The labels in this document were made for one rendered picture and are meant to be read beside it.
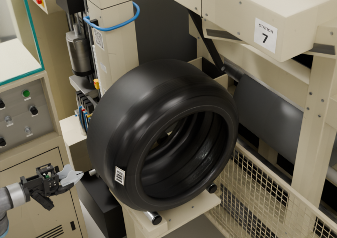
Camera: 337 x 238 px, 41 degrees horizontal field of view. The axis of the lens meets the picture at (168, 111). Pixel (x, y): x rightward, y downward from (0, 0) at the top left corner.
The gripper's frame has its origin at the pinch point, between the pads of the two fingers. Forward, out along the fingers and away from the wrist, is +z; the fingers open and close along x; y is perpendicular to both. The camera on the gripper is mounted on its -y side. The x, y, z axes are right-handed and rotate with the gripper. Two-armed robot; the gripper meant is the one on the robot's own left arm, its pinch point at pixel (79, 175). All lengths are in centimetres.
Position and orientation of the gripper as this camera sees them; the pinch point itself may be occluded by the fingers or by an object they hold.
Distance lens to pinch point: 163.9
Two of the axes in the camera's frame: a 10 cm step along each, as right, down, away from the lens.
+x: -5.5, -4.9, 6.8
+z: 8.3, -2.8, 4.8
